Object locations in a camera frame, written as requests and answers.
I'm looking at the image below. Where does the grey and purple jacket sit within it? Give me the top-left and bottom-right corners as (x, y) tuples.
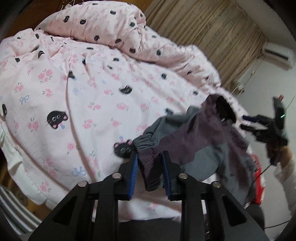
(133, 94), (256, 205)

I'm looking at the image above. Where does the white sleeve right forearm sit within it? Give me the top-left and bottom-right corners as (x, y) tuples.
(274, 159), (296, 216)

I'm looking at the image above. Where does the person right hand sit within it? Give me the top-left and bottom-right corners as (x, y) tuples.
(266, 144), (293, 168)

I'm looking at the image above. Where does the red bag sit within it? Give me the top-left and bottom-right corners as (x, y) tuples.
(251, 152), (266, 205)

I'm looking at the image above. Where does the white air conditioner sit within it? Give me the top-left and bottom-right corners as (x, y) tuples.
(262, 42), (295, 69)

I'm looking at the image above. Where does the pink cat print quilt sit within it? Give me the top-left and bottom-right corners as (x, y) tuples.
(1, 1), (244, 208)

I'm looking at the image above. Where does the beige striped curtain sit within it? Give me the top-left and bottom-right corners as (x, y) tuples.
(145, 1), (267, 89)

